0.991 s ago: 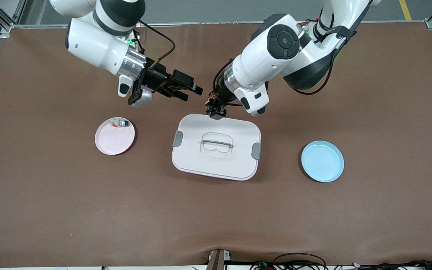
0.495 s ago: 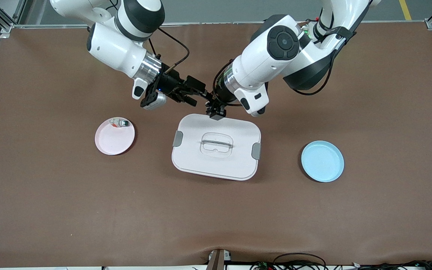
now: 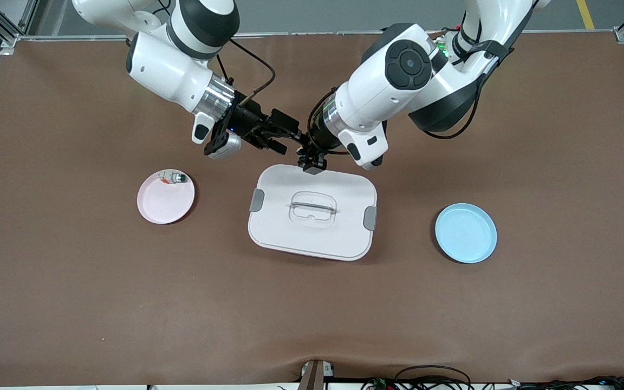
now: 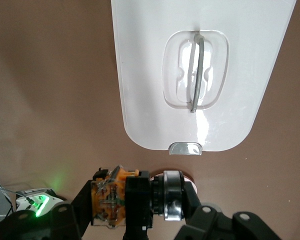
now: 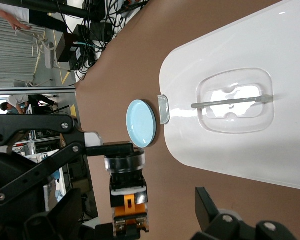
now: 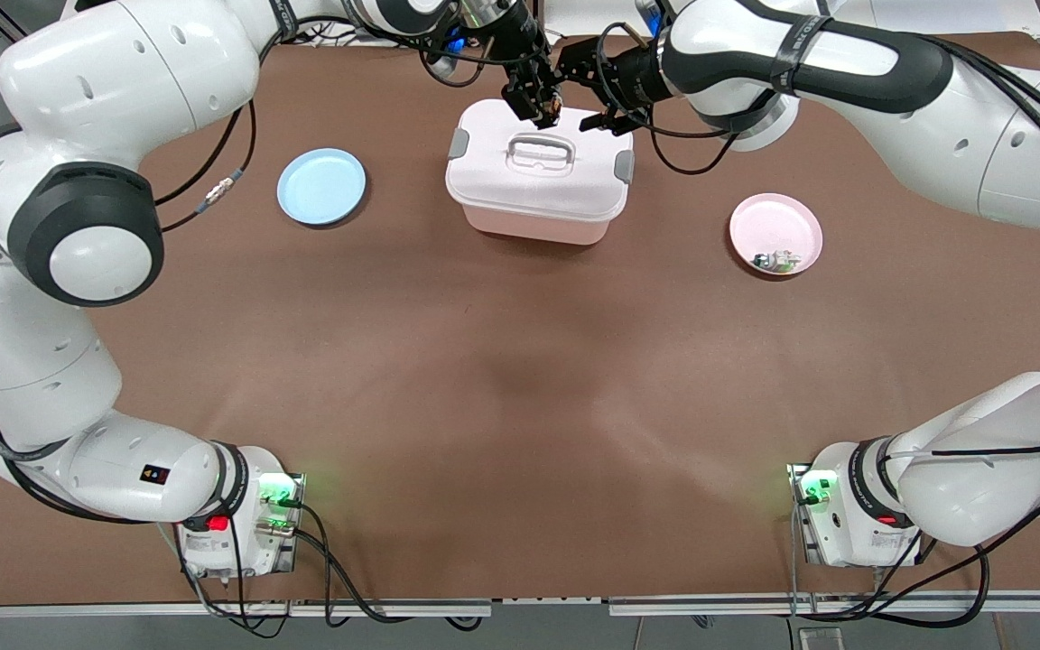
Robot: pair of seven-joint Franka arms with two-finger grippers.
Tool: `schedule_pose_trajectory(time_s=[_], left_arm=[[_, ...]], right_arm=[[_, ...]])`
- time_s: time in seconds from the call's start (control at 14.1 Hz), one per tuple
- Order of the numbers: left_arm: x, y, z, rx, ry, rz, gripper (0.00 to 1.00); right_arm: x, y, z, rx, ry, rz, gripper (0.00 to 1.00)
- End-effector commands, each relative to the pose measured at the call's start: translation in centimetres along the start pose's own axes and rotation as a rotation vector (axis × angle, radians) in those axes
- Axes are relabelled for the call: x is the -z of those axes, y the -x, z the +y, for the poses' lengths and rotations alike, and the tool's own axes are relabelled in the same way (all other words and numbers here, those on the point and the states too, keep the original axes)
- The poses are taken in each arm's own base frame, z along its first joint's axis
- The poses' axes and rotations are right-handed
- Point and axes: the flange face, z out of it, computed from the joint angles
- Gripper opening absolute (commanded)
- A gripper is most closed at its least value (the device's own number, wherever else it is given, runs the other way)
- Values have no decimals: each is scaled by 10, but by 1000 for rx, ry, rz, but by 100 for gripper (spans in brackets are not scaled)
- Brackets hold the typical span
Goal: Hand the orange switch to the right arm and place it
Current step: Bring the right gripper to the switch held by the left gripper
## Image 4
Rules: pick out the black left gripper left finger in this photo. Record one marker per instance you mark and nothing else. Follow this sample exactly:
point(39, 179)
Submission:
point(52, 222)

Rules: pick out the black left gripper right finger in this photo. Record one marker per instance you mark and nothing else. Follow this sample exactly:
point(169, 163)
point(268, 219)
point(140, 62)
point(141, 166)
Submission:
point(215, 227)

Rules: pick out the orange push-button switch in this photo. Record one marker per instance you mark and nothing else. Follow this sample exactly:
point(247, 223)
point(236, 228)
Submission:
point(107, 197)

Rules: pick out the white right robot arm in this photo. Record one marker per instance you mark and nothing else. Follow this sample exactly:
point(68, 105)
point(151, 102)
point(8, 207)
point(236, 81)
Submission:
point(25, 203)

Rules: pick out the grey box latch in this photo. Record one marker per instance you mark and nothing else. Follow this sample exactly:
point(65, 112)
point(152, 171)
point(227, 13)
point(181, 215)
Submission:
point(185, 148)

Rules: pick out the white lidded plastic container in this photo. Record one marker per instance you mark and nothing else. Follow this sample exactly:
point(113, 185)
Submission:
point(145, 75)

